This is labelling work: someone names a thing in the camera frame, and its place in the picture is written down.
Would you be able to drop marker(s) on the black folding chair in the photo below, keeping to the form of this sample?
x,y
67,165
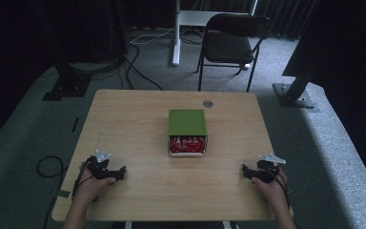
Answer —
x,y
227,46

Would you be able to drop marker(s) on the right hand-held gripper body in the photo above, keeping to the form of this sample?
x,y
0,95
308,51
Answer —
x,y
267,173

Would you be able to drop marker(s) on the black stand with flat base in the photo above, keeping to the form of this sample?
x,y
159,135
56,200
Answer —
x,y
66,87

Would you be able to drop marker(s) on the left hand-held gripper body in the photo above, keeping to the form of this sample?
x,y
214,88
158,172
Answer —
x,y
100,170

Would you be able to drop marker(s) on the small black floor strip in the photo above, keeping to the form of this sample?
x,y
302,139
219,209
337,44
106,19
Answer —
x,y
75,124

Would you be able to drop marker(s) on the pile of red packets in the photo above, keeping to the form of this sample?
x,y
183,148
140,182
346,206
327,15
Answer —
x,y
187,144

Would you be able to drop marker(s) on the grey tape piece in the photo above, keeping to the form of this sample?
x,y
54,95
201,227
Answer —
x,y
63,193

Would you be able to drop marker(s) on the person's right hand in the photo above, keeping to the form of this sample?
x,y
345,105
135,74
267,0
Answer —
x,y
274,192

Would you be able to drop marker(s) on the white table leg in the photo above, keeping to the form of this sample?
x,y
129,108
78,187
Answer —
x,y
227,225
128,225

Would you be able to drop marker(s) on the grey round table grommet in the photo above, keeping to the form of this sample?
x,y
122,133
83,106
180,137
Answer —
x,y
208,103

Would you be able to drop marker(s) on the person's left hand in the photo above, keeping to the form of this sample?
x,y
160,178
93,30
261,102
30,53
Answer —
x,y
89,189

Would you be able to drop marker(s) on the black stand with metal base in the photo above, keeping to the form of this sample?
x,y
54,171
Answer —
x,y
294,95

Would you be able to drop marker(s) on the green drawer box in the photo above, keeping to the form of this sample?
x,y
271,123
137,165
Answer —
x,y
187,122

